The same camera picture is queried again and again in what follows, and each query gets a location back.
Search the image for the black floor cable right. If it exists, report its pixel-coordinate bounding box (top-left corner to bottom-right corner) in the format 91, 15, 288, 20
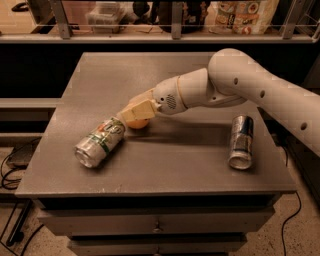
280, 191, 303, 256

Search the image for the silver blue energy drink can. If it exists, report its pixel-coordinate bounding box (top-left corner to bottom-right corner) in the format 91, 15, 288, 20
228, 115, 254, 170

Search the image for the grey drawer cabinet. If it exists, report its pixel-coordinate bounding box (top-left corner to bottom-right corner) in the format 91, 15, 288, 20
17, 53, 296, 256

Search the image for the orange fruit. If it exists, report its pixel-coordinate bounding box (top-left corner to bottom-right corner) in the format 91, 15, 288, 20
127, 119, 149, 129

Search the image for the printed snack bag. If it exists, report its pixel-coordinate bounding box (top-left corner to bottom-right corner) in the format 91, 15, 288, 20
207, 0, 279, 35

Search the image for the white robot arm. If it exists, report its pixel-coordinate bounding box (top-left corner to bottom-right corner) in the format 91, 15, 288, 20
120, 49, 320, 155

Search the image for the clear plastic container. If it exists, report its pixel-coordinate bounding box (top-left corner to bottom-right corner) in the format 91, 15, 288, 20
85, 1, 126, 33

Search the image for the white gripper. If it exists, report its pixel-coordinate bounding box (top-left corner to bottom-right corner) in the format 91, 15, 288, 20
120, 77, 187, 122

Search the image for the grey metal shelf rail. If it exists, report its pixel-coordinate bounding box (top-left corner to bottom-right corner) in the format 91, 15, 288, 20
0, 0, 320, 44

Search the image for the black floor cables left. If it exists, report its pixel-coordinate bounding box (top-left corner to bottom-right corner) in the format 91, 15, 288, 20
0, 138, 44, 256

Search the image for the dark bag on shelf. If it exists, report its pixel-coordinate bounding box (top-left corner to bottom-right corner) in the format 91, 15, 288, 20
152, 0, 210, 33

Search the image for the silver green 7up can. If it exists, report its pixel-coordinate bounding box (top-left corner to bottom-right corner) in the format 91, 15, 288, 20
74, 117, 125, 168

